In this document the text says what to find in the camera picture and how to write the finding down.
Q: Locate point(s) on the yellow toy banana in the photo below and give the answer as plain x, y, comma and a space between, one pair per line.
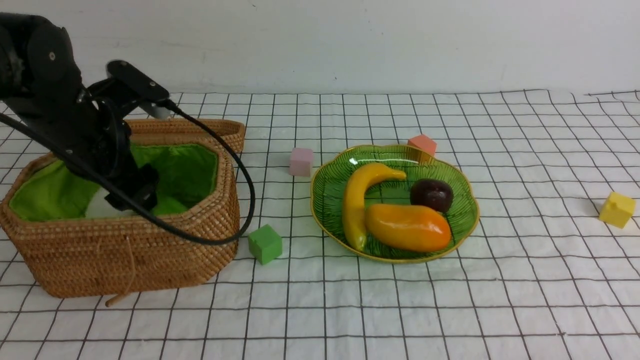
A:
353, 201

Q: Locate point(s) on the pink foam cube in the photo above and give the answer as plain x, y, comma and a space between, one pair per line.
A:
301, 162

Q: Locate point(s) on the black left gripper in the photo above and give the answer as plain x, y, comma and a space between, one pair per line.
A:
102, 141

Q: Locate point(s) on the green glass leaf plate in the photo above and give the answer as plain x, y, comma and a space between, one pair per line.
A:
328, 187

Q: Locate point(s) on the yellow foam cube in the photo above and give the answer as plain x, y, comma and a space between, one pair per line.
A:
617, 210

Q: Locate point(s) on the green foam cube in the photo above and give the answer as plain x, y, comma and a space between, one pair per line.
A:
265, 244

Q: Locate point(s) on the white toy garlic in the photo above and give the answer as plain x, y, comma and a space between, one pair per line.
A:
100, 208

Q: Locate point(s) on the green basket lining cloth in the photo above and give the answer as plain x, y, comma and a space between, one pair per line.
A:
187, 174

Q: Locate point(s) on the white checkered tablecloth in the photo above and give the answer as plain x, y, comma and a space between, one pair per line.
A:
541, 278

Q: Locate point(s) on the orange yellow toy mango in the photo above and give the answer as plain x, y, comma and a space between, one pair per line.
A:
413, 228

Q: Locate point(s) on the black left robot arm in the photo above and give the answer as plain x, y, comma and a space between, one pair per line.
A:
42, 84

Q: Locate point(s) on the orange foam cube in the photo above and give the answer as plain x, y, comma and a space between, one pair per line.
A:
424, 143

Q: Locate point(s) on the dark purple toy passionfruit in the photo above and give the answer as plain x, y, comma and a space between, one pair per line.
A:
432, 193

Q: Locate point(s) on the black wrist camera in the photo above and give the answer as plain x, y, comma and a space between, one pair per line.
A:
130, 88

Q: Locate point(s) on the woven wicker basket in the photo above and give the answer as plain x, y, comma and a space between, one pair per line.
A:
87, 257

